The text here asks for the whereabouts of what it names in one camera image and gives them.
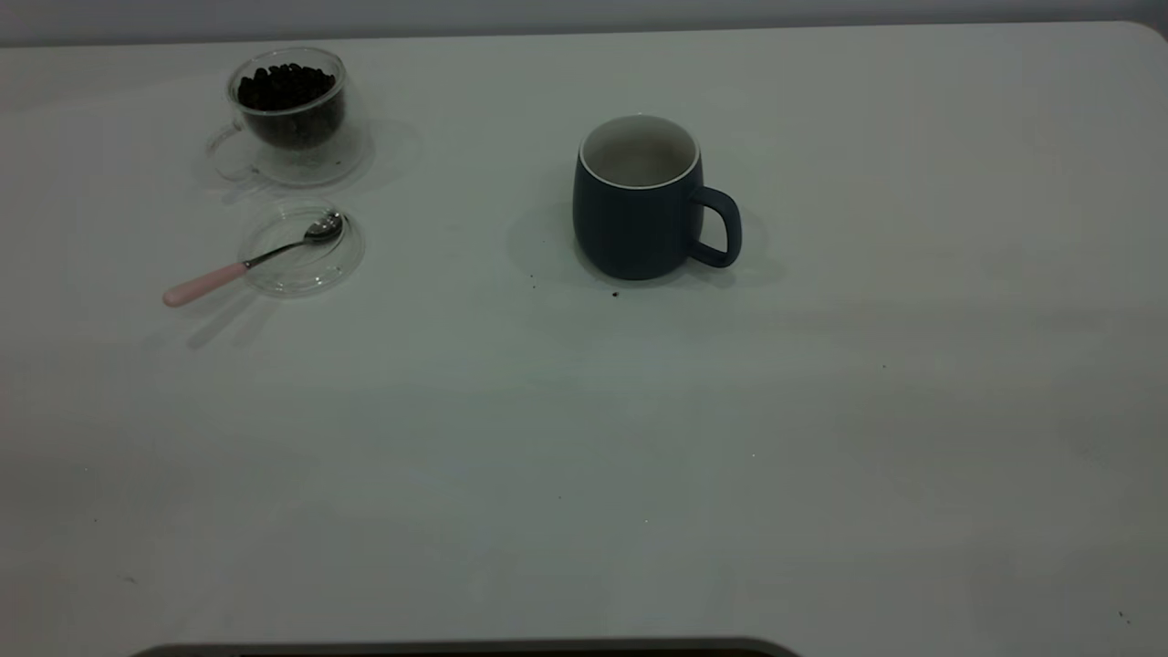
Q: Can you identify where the dark blue ceramic mug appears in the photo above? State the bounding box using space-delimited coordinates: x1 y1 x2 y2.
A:
572 113 743 282

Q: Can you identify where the pink handled metal spoon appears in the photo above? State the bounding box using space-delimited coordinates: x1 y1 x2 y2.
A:
162 212 344 308

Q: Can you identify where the clear glass cup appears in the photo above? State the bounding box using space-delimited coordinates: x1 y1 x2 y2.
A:
207 47 350 181

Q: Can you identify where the pile of dark coffee beans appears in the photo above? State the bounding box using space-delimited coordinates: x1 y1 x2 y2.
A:
236 63 346 150

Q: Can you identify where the clear glass saucer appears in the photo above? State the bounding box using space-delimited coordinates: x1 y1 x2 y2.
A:
210 117 377 189

